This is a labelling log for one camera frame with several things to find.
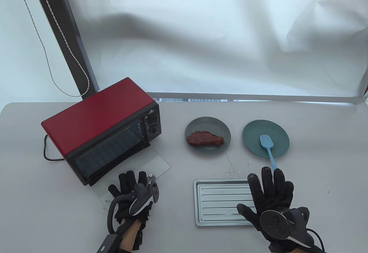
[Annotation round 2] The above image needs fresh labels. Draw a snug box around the person's right hand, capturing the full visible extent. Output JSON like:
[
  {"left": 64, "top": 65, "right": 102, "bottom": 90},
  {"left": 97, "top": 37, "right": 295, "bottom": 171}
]
[{"left": 237, "top": 166, "right": 311, "bottom": 249}]

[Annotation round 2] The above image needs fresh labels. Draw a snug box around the person's left hand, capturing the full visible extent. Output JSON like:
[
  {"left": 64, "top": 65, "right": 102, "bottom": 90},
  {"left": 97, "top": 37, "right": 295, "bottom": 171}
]
[{"left": 108, "top": 171, "right": 153, "bottom": 228}]

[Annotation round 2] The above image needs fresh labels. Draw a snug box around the silver metal baking tray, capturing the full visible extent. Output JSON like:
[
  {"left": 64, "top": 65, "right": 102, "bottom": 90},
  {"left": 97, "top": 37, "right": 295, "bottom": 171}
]
[{"left": 193, "top": 179, "right": 260, "bottom": 227}]

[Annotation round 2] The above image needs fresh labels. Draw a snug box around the blue dessert spatula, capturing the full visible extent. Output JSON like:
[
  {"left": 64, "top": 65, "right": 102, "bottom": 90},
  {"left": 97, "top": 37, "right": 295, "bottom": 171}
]
[{"left": 260, "top": 134, "right": 279, "bottom": 172}]

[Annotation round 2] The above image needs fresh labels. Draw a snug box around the red countertop oven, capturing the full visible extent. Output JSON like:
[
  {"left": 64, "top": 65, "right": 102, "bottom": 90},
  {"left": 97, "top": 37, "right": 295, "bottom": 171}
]
[{"left": 41, "top": 77, "right": 172, "bottom": 215}]

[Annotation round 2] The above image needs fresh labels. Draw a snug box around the grilled brown steak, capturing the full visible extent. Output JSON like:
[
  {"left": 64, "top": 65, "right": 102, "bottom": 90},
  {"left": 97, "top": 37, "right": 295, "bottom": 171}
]
[{"left": 187, "top": 131, "right": 225, "bottom": 146}]

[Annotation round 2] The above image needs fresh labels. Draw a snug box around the person's left forearm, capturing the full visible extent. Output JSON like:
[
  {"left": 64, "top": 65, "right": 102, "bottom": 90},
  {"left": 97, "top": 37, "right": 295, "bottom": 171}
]
[{"left": 119, "top": 219, "right": 142, "bottom": 250}]

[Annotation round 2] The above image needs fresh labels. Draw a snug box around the white and black right controller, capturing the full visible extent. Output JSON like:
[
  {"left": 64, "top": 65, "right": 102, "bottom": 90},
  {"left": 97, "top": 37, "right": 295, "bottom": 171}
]
[{"left": 260, "top": 209, "right": 314, "bottom": 248}]

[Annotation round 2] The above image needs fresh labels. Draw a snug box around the teal round plate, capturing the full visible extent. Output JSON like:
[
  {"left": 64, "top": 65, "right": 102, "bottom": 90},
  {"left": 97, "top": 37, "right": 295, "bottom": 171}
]
[{"left": 242, "top": 120, "right": 290, "bottom": 159}]

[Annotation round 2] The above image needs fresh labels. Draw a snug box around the grey round plate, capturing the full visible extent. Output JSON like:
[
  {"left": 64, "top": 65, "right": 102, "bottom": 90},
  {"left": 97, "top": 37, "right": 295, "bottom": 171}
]
[{"left": 185, "top": 117, "right": 231, "bottom": 154}]

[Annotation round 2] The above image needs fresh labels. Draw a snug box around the dark metal pole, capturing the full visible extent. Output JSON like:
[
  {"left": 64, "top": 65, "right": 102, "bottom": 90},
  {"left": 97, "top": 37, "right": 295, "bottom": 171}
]
[{"left": 30, "top": 0, "right": 100, "bottom": 97}]

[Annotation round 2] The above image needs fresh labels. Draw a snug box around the white backdrop cloth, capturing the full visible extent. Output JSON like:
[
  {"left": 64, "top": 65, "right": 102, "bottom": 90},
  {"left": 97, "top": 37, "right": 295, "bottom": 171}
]
[{"left": 0, "top": 0, "right": 368, "bottom": 105}]

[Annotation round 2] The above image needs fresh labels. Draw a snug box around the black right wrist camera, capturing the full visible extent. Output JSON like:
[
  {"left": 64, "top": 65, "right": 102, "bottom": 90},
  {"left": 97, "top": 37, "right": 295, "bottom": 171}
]
[{"left": 269, "top": 242, "right": 299, "bottom": 253}]

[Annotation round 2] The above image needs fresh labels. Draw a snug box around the black oven power cable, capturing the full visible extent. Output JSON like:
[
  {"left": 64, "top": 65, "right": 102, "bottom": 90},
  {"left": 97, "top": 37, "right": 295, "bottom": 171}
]
[{"left": 43, "top": 134, "right": 65, "bottom": 162}]

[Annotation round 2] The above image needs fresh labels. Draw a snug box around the white twisted cord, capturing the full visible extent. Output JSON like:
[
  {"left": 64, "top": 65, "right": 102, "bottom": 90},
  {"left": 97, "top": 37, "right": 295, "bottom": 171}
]
[{"left": 16, "top": 0, "right": 90, "bottom": 98}]

